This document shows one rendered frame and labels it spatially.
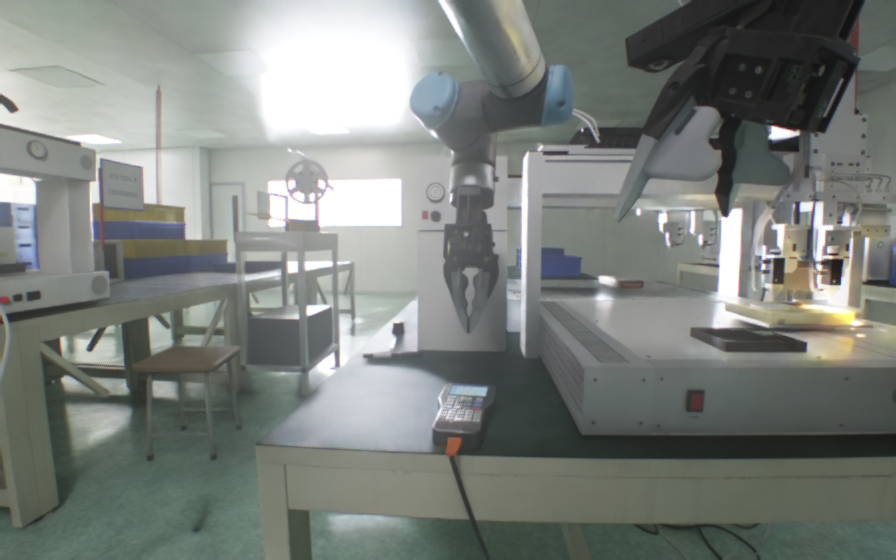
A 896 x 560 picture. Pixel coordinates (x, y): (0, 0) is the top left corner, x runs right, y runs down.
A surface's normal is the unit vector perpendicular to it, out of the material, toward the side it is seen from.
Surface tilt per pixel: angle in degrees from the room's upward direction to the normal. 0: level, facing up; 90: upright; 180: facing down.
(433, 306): 90
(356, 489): 90
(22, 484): 90
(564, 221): 90
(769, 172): 125
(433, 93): 76
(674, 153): 64
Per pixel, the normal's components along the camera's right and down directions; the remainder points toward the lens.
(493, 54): -0.12, 0.96
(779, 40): -0.87, 0.10
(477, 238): -0.15, -0.18
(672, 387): -0.07, 0.09
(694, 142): -0.64, -0.40
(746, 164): -0.78, 0.59
